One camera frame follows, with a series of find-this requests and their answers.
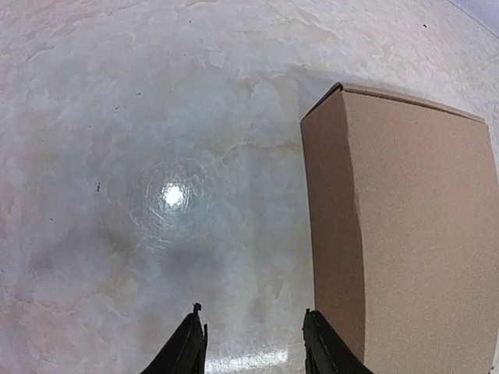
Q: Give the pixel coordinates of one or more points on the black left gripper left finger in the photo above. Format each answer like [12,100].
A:
[185,351]

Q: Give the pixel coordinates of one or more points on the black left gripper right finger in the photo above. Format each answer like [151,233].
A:
[326,352]

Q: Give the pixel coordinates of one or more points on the brown cardboard box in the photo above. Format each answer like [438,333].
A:
[403,200]

